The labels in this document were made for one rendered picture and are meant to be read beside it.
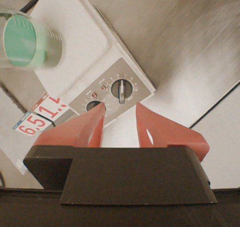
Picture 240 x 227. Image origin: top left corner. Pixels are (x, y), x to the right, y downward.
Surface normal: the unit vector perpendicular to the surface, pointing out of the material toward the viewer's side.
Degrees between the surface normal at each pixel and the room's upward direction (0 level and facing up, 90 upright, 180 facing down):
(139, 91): 30
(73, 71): 0
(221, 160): 0
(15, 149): 0
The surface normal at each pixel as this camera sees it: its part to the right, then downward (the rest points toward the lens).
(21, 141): -0.33, 0.18
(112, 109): 0.00, 0.57
